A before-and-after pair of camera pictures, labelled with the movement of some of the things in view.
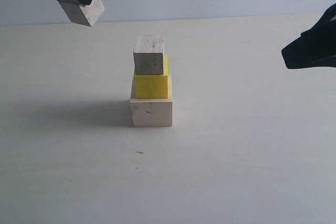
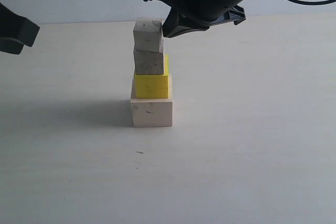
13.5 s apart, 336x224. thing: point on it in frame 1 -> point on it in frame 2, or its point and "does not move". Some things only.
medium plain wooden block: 148,54 does not move
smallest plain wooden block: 84,14 -> 148,34
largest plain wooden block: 149,113 does not move
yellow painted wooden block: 153,86 does not move
